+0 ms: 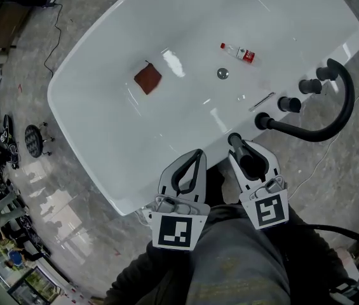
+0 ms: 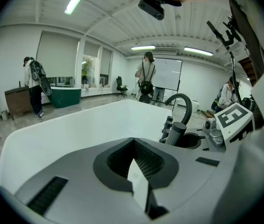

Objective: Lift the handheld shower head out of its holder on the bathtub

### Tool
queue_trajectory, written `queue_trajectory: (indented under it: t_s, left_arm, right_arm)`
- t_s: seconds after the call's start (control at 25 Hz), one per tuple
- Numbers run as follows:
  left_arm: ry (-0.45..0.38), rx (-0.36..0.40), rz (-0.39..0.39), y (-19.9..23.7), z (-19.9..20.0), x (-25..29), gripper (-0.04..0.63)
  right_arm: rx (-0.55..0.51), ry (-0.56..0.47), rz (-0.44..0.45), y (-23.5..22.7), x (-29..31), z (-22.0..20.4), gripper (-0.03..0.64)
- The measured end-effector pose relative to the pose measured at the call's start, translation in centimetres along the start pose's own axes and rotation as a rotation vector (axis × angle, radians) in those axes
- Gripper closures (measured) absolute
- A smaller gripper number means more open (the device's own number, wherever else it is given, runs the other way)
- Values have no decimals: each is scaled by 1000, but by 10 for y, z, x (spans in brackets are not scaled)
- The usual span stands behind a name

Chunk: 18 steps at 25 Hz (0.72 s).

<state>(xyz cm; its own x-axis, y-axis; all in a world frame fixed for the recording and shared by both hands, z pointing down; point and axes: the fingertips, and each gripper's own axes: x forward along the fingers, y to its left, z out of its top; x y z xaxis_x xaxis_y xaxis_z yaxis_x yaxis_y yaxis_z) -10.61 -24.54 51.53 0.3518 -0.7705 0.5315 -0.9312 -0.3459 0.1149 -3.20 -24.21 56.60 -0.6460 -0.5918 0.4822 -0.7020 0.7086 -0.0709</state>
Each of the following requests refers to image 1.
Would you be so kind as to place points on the chrome overflow slot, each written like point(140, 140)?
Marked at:
point(261, 101)

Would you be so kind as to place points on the black curved faucet spout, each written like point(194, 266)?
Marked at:
point(341, 113)

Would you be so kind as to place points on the black round stool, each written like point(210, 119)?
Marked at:
point(33, 140)

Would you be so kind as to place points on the person's left forearm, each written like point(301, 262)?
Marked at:
point(147, 278)

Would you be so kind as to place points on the clear plastic water bottle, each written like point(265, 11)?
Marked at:
point(244, 54)

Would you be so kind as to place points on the white bathtub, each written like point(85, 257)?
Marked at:
point(198, 17)

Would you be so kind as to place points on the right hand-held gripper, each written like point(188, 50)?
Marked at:
point(269, 210)

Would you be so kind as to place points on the person's right forearm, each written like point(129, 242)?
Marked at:
point(312, 259)

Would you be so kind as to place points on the red cloth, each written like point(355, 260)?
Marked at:
point(147, 78)

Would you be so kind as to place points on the white power strip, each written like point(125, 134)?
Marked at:
point(146, 217)

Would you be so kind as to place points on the black faucet knob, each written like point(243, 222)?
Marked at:
point(310, 86)
point(325, 72)
point(288, 104)

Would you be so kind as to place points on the person's grey shirt torso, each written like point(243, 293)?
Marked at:
point(236, 265)

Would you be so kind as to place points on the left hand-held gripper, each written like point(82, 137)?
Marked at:
point(174, 230)

